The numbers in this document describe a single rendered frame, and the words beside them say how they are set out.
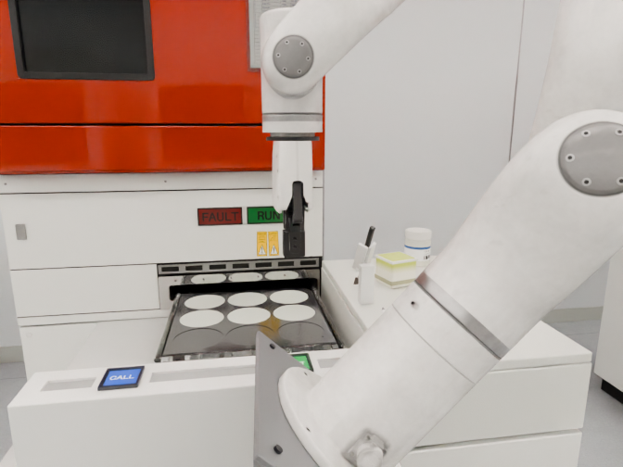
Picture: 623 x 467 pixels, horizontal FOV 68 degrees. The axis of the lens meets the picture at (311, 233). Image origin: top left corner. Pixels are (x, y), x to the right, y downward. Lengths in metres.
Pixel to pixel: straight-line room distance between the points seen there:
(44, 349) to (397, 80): 2.26
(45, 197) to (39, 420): 0.69
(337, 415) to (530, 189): 0.29
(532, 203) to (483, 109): 2.69
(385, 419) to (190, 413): 0.34
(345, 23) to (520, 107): 2.73
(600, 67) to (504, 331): 0.29
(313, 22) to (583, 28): 0.28
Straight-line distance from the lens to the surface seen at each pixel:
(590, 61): 0.58
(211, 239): 1.28
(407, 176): 2.94
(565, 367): 0.90
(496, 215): 0.47
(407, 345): 0.48
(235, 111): 1.20
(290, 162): 0.62
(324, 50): 0.57
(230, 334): 1.03
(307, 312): 1.13
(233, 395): 0.73
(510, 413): 0.89
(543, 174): 0.45
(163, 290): 1.32
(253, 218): 1.27
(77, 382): 0.81
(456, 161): 3.06
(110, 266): 1.34
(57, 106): 1.27
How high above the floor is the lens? 1.33
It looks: 13 degrees down
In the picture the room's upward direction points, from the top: straight up
